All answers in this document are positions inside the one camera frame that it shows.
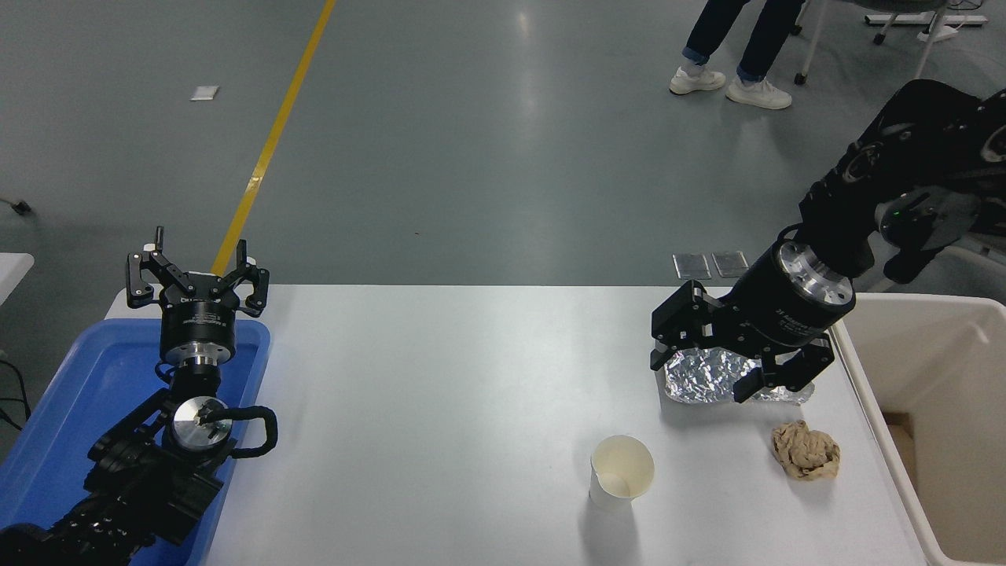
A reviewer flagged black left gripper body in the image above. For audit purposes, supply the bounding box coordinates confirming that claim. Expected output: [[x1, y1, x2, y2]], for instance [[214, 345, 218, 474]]
[[160, 274, 240, 360]]

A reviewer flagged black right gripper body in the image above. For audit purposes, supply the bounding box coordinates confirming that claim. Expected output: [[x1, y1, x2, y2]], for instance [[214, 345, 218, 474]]
[[719, 245, 851, 355]]

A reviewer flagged white paper cup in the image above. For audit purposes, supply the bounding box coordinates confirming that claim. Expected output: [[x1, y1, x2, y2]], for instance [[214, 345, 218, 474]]
[[589, 435, 655, 512]]

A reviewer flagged crumpled silver foil tray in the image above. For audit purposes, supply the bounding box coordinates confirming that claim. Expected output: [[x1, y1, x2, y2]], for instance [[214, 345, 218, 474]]
[[664, 346, 815, 406]]

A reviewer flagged crumpled tan paper ball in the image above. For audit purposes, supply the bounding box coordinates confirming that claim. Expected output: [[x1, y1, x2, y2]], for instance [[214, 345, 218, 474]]
[[770, 420, 841, 482]]

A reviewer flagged blue plastic tray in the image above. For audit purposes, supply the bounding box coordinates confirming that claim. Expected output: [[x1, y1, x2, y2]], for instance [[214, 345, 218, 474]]
[[0, 318, 272, 566]]

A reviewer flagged large pale plastic bin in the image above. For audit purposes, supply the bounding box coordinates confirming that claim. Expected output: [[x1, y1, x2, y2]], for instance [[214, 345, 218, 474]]
[[825, 292, 1006, 566]]

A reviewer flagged small white side table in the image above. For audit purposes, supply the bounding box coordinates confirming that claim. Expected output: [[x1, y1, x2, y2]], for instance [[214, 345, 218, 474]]
[[0, 253, 35, 306]]

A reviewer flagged pale office chair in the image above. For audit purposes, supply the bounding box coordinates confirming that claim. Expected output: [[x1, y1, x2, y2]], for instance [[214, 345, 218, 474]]
[[939, 232, 1006, 296]]

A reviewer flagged standing person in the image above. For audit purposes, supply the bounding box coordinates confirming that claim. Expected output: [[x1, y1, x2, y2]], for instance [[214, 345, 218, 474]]
[[670, 0, 806, 110]]

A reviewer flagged white wheeled chair base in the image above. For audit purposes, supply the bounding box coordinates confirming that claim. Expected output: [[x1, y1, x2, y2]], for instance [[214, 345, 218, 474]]
[[790, 0, 952, 86]]

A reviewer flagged white power strip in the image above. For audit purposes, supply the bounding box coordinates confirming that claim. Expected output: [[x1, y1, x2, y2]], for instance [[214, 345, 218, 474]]
[[865, 13, 989, 29]]

